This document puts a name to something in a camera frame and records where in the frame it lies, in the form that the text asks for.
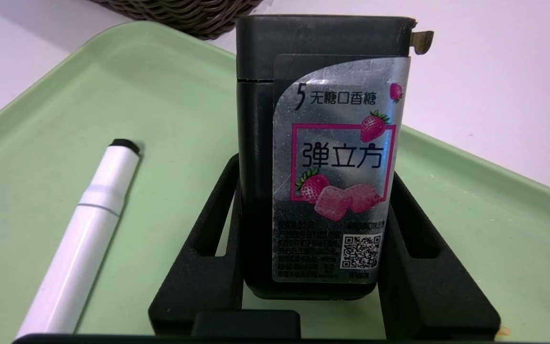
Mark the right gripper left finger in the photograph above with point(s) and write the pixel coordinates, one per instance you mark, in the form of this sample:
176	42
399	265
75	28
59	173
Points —
198	286

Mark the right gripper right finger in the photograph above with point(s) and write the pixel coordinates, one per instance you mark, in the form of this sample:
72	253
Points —
428	296

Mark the white marker pen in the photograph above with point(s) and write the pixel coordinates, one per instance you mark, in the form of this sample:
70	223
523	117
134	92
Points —
89	229

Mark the black chewing gum box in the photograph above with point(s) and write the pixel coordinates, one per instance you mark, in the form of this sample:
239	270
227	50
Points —
332	157

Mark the dark brown wicker basket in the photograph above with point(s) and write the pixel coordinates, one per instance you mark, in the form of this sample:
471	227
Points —
184	16

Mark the light green plastic tray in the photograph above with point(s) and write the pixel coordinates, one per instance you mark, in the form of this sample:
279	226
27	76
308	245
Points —
160	119

